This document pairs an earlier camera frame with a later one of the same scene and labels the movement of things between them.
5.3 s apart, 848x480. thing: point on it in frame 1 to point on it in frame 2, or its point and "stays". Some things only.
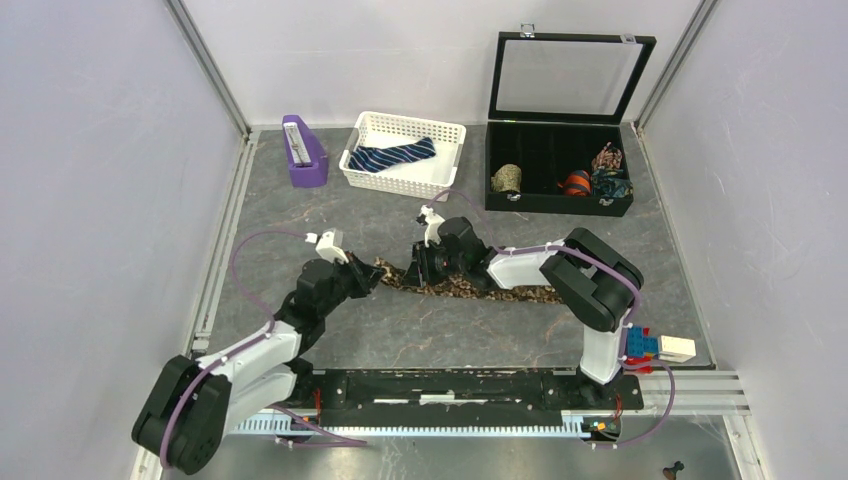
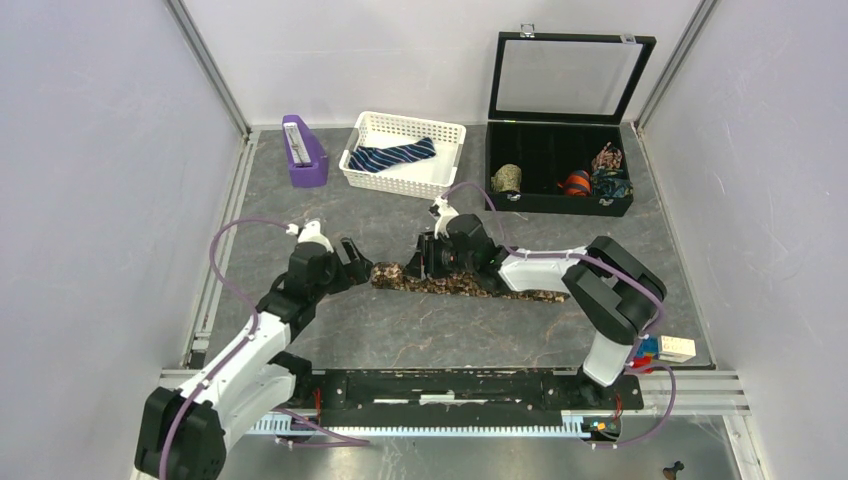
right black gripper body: x=444 y=262 stays
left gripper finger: x=369 y=281 to x=358 y=272
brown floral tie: x=464 y=286 stays
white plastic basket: x=423 y=178 stays
